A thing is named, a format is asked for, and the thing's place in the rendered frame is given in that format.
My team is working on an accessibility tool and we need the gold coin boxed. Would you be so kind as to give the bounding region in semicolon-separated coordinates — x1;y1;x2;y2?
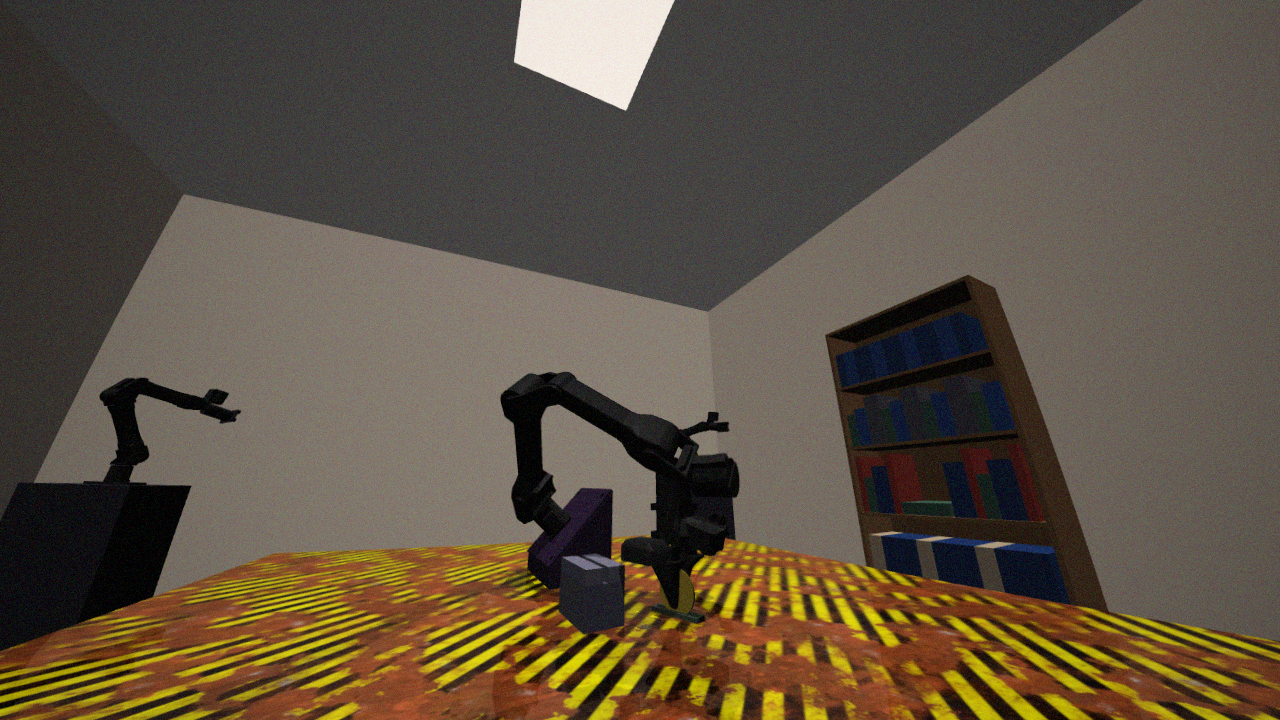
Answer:
660;569;695;614

